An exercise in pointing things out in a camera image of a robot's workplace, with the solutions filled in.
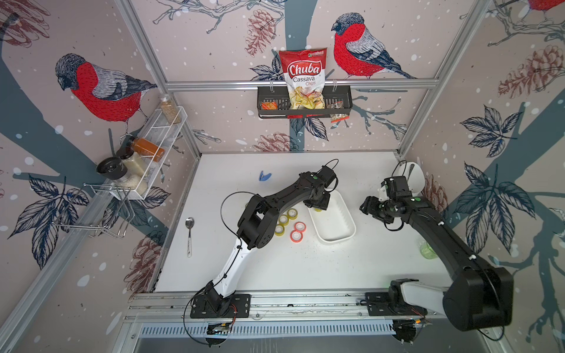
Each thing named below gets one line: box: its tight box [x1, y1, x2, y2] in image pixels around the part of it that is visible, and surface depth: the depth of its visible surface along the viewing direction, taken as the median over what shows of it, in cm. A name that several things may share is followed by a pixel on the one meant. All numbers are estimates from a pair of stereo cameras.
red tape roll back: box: [294, 221, 307, 234], surface depth 94 cm
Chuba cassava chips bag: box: [278, 47, 327, 110], surface depth 85 cm
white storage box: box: [307, 189, 357, 245], surface depth 94 cm
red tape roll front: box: [289, 229, 304, 244], surface depth 92 cm
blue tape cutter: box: [258, 170, 273, 182], surface depth 112 cm
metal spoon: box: [185, 216, 195, 259], surface depth 94 cm
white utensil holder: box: [398, 161, 426, 197], surface depth 96 cm
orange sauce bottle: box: [132, 137, 166, 163], surface depth 73 cm
